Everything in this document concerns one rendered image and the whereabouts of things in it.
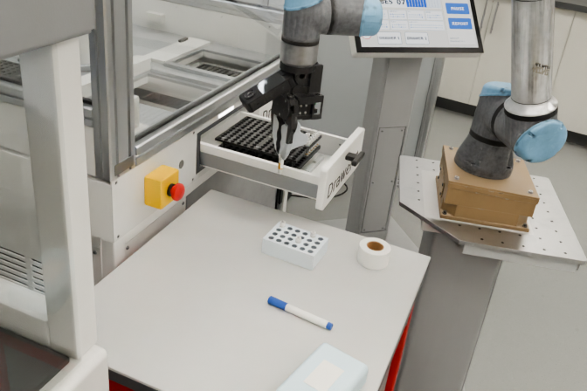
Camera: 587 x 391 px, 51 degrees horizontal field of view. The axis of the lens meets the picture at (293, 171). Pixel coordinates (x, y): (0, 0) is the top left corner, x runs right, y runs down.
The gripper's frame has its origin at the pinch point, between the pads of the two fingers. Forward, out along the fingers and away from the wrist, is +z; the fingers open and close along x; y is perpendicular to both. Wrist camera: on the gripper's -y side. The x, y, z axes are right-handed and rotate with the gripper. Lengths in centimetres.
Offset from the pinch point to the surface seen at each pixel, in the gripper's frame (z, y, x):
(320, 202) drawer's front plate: 13.9, 11.5, -0.9
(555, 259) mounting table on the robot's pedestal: 23, 62, -29
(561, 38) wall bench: 31, 278, 154
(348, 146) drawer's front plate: 5.3, 23.5, 8.3
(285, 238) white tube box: 18.3, 0.3, -6.0
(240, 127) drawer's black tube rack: 8.3, 5.0, 31.4
